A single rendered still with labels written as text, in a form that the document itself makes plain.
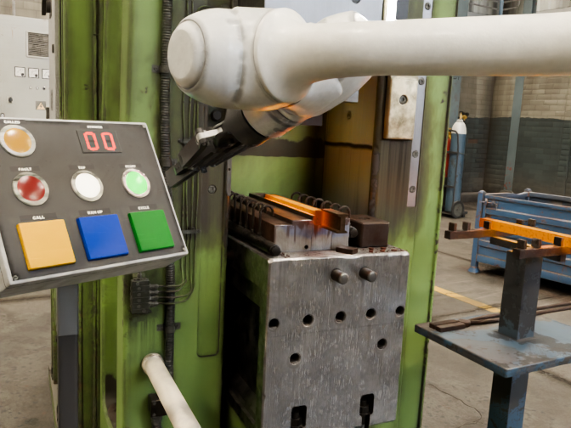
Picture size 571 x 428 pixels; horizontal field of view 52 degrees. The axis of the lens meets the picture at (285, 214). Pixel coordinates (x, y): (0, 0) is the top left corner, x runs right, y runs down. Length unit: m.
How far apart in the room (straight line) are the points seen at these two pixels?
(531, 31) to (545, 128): 9.53
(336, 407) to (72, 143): 0.88
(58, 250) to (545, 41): 0.74
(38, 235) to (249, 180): 0.96
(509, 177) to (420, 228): 8.80
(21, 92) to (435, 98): 5.18
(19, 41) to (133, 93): 5.12
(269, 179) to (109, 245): 0.91
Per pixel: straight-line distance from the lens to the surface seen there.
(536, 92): 10.33
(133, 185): 1.12
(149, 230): 1.09
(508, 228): 1.56
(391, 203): 1.67
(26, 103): 6.45
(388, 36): 0.60
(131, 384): 1.52
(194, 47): 0.63
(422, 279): 1.80
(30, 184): 1.02
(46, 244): 0.99
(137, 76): 1.38
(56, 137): 1.09
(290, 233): 1.37
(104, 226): 1.05
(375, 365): 1.53
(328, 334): 1.42
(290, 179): 1.88
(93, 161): 1.10
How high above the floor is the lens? 1.22
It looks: 9 degrees down
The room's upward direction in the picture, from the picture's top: 3 degrees clockwise
